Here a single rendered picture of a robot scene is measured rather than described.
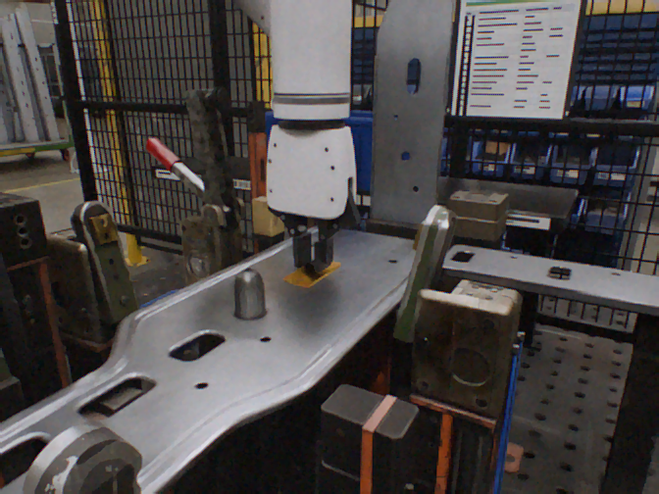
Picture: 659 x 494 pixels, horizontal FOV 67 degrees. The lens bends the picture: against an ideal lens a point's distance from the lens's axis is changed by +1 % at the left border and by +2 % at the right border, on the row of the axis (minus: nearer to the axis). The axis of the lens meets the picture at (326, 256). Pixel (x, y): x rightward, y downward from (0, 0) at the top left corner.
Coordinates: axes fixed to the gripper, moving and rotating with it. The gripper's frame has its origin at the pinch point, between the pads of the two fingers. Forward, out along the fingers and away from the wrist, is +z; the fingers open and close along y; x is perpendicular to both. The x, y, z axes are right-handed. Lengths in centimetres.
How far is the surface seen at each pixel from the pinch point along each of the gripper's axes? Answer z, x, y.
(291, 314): 2.8, -10.9, 4.1
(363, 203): 2.1, 32.3, -8.7
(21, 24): -79, 396, -707
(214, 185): -7.0, -1.8, -13.6
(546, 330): 33, 60, 24
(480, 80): -19, 55, 5
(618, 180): 18, 169, 32
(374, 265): 2.9, 6.3, 5.5
